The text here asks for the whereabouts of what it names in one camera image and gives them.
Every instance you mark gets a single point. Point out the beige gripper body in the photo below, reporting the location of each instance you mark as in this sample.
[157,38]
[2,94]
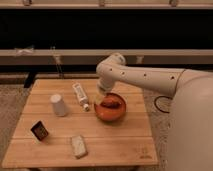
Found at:
[101,94]

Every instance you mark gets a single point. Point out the white ceramic cup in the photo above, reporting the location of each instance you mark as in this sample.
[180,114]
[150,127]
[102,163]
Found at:
[58,105]

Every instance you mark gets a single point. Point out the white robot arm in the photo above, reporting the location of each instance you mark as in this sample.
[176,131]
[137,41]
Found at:
[190,136]

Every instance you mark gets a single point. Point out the dark rectangular eraser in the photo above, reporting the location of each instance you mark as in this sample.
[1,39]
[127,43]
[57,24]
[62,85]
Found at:
[39,131]

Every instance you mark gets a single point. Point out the orange bowl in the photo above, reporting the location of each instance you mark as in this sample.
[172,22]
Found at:
[112,107]

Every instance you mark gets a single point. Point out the white tube with cap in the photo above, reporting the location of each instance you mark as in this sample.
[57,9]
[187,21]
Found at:
[81,96]

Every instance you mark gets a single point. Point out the wooden table board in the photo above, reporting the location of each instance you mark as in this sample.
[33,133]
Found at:
[127,142]

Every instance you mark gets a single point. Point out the white sponge block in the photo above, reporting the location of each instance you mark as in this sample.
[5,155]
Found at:
[79,146]

